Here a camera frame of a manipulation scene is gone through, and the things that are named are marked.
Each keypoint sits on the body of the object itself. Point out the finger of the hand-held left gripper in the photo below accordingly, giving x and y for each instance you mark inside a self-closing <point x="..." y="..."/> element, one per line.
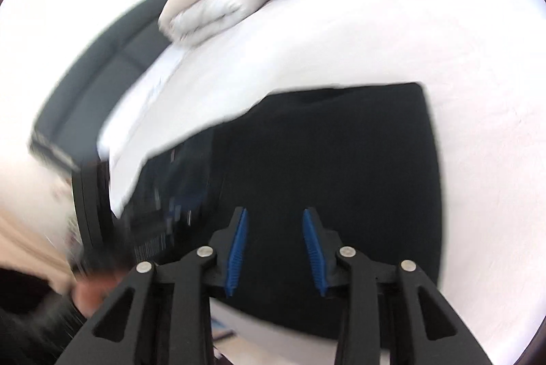
<point x="172" y="213"/>

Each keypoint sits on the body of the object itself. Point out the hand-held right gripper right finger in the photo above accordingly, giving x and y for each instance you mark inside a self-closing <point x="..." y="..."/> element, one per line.
<point x="313" y="249"/>

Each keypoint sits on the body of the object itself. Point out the person's dark clothing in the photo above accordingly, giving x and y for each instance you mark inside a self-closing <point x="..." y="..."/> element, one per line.
<point x="30" y="318"/>

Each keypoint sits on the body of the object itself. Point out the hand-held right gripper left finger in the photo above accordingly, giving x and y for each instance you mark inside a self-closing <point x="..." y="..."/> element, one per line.
<point x="236" y="249"/>

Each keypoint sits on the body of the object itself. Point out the black denim pants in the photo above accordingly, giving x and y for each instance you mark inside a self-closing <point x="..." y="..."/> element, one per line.
<point x="341" y="160"/>

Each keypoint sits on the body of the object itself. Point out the person's left hand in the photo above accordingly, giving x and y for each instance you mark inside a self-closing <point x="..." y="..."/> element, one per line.
<point x="91" y="294"/>

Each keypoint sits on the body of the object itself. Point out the white pillow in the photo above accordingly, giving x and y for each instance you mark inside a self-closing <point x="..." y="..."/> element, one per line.
<point x="136" y="109"/>

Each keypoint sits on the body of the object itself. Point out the bed with white sheet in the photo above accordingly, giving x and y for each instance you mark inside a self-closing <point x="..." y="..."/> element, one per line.
<point x="341" y="40"/>

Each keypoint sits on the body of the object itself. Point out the dark grey upholstered headboard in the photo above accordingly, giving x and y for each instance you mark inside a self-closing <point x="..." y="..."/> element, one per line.
<point x="98" y="70"/>

